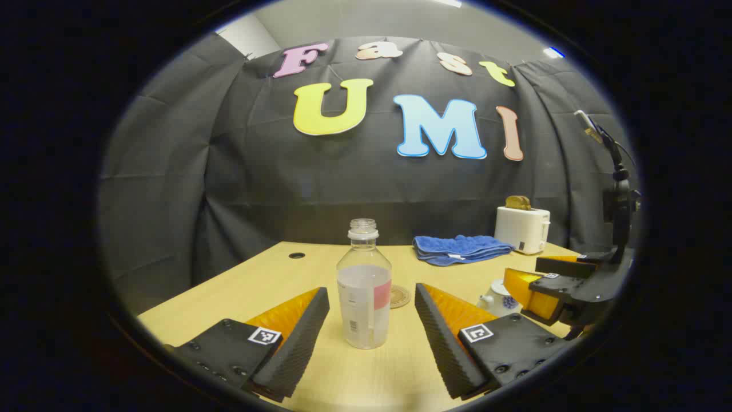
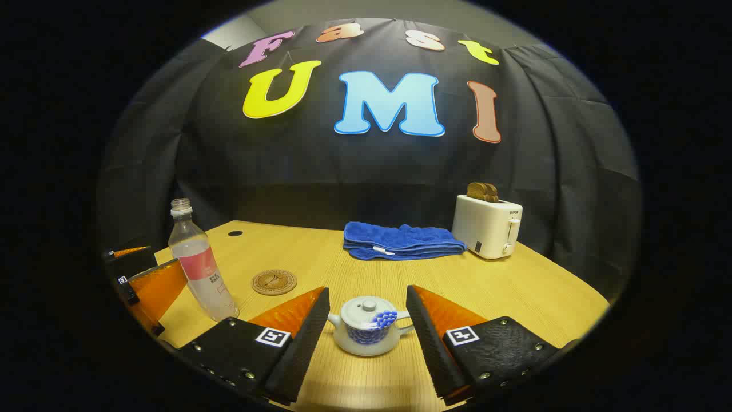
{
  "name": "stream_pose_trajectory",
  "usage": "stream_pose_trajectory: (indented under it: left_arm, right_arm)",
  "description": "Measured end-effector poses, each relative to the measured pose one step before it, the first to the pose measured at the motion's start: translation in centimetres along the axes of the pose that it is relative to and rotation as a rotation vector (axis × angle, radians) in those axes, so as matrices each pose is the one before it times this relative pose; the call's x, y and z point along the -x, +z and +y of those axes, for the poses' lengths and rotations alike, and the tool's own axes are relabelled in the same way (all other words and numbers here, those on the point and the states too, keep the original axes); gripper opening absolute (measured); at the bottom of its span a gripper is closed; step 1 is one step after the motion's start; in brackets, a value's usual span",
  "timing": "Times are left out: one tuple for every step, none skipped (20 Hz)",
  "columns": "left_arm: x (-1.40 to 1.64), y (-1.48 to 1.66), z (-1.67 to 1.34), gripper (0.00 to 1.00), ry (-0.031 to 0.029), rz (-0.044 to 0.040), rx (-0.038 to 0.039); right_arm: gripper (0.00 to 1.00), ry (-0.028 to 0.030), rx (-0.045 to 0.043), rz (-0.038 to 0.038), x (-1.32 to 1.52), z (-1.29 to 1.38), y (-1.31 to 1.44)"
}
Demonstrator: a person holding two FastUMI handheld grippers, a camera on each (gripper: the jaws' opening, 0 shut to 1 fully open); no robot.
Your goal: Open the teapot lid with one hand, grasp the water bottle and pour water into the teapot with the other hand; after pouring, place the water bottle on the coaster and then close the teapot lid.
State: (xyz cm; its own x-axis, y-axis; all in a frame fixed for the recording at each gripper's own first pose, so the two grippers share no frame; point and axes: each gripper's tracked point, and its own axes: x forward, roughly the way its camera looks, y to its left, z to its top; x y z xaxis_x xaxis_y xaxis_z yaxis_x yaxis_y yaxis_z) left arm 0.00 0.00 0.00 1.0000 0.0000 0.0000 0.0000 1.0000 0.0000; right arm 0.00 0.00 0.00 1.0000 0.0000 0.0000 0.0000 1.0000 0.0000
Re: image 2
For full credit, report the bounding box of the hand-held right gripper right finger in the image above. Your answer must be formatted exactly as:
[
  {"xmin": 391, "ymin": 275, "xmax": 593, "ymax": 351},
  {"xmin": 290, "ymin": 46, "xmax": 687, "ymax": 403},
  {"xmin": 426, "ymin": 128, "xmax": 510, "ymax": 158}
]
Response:
[{"xmin": 405, "ymin": 285, "xmax": 564, "ymax": 407}]

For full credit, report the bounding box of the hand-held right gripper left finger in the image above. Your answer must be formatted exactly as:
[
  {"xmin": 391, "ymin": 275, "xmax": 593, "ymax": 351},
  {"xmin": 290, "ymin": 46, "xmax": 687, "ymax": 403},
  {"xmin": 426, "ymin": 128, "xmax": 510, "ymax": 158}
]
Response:
[{"xmin": 172, "ymin": 286, "xmax": 331, "ymax": 406}]

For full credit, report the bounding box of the clear plastic water bottle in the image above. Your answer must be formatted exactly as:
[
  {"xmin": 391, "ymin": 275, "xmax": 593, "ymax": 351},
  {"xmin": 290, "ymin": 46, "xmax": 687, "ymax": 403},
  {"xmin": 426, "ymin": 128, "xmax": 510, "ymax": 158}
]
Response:
[{"xmin": 169, "ymin": 198, "xmax": 240, "ymax": 322}]

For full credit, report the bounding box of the white blue-patterned teacup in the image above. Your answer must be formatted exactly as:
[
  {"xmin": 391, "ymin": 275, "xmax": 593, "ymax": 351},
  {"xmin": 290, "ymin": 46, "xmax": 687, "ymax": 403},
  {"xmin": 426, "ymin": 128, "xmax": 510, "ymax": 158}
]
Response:
[{"xmin": 328, "ymin": 309, "xmax": 415, "ymax": 357}]

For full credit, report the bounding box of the round brown coaster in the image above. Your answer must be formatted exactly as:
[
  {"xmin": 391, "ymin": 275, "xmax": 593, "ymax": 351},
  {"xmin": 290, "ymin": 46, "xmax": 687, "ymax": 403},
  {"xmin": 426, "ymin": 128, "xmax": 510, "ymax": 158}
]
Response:
[{"xmin": 252, "ymin": 270, "xmax": 298, "ymax": 296}]

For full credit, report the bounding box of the folded blue towel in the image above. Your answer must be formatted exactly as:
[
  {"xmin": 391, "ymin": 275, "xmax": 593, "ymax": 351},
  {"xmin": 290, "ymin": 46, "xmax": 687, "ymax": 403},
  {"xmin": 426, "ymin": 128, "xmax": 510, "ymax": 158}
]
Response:
[{"xmin": 343, "ymin": 222, "xmax": 467, "ymax": 261}]

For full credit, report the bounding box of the white toaster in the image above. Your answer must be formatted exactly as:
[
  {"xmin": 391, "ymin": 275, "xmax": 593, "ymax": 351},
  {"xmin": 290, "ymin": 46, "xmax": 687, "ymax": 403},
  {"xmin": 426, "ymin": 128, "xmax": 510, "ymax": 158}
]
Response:
[{"xmin": 452, "ymin": 195, "xmax": 523, "ymax": 260}]

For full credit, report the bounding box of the black backdrop cloth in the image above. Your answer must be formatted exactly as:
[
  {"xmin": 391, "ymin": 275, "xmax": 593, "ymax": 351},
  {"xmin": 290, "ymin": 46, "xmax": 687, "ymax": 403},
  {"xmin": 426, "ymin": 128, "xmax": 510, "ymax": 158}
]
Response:
[{"xmin": 97, "ymin": 17, "xmax": 641, "ymax": 298}]

